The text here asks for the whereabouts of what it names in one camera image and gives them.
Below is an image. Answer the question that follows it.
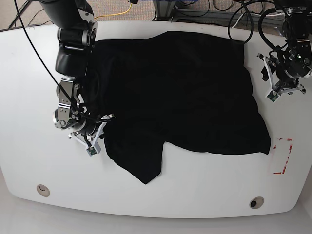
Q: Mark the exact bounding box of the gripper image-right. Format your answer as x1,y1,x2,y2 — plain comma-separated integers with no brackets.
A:
257,53,306,97

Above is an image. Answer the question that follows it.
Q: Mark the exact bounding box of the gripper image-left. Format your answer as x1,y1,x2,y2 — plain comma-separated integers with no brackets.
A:
68,114,115,150

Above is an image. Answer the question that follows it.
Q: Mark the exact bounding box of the black t-shirt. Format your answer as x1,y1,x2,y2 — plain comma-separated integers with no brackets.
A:
82,31,271,184

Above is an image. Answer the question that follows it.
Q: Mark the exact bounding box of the black robot arm image-left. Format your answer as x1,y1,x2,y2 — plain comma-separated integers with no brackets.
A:
39,0,115,156

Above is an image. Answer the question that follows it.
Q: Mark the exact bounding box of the red tape rectangle marking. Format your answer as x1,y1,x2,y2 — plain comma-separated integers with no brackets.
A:
271,138,293,175

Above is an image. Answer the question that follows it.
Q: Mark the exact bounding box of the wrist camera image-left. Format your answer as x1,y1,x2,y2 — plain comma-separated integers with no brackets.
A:
86,145,101,157

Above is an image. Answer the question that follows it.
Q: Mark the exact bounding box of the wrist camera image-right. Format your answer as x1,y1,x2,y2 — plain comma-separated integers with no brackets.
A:
266,90,280,102

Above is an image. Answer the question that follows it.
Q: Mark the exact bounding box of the white cable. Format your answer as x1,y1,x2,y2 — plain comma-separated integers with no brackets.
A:
231,9,286,29

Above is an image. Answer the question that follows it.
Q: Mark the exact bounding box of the left table cable grommet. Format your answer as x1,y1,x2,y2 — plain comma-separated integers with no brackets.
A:
37,184,50,197

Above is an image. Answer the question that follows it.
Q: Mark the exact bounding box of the table cable grommet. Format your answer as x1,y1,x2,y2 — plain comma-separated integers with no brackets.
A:
249,196,264,209
37,184,50,197

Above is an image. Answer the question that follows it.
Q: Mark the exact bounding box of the aluminium frame stand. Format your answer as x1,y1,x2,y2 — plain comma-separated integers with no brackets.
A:
152,0,274,31

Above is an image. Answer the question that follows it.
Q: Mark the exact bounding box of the right table cable grommet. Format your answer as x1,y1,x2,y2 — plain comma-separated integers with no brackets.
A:
249,196,264,209

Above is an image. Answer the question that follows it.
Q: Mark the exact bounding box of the black floor cable left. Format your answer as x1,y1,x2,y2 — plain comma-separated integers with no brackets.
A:
8,0,57,29

